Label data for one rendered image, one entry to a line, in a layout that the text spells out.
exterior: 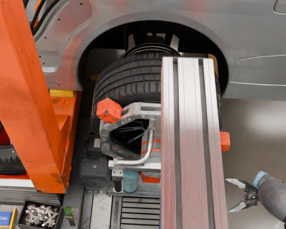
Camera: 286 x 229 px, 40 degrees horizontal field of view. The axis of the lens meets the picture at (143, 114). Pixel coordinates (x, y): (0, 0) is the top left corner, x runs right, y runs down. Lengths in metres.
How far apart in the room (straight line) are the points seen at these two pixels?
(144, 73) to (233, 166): 1.35
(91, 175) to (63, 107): 0.43
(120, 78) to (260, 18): 0.67
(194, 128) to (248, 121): 2.52
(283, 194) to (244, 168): 1.60
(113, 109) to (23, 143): 0.41
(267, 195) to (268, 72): 0.90
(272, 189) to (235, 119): 1.79
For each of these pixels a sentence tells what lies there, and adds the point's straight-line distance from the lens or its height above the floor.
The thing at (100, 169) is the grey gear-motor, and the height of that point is 0.40.
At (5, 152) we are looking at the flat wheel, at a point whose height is 0.50.
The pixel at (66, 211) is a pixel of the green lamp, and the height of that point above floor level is 0.66.
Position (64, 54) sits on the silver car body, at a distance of 2.03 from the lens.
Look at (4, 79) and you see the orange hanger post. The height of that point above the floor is 1.52.
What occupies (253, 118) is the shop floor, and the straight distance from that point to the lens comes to 3.17.
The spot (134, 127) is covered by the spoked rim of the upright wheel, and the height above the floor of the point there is 0.82.
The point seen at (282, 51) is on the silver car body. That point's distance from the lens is 2.02.
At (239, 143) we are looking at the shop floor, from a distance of 3.02.
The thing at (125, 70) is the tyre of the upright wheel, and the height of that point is 1.13.
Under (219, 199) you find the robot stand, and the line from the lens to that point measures 0.58.
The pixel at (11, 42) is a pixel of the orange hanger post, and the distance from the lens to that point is 1.22.
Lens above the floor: 2.56
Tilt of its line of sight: 57 degrees down
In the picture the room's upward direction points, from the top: 3 degrees clockwise
